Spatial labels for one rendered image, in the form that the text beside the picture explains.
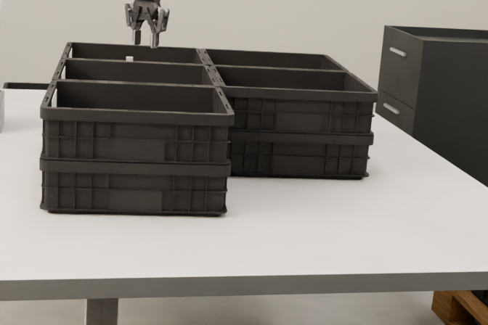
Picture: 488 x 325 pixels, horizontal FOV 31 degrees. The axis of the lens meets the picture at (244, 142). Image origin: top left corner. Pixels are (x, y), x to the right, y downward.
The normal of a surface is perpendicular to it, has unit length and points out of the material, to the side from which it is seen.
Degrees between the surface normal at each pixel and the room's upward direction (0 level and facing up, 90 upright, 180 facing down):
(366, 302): 0
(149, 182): 90
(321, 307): 0
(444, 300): 90
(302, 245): 0
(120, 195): 90
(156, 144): 90
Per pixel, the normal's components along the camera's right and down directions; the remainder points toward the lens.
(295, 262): 0.07, -0.96
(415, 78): -0.98, -0.01
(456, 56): 0.20, 0.26
